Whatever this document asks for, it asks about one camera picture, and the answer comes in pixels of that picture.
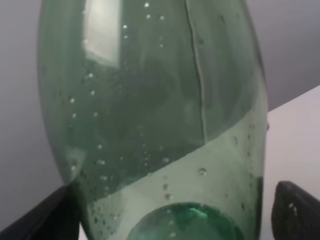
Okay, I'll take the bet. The green transparent plastic bottle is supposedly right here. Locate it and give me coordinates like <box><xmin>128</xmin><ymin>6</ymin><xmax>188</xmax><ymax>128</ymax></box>
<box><xmin>38</xmin><ymin>0</ymin><xmax>268</xmax><ymax>240</ymax></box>

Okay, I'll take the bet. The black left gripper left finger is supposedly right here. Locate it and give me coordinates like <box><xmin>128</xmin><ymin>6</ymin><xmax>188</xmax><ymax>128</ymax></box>
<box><xmin>0</xmin><ymin>186</ymin><xmax>80</xmax><ymax>240</ymax></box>

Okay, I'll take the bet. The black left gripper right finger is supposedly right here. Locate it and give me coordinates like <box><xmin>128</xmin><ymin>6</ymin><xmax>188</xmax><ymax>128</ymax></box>
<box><xmin>271</xmin><ymin>181</ymin><xmax>320</xmax><ymax>240</ymax></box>

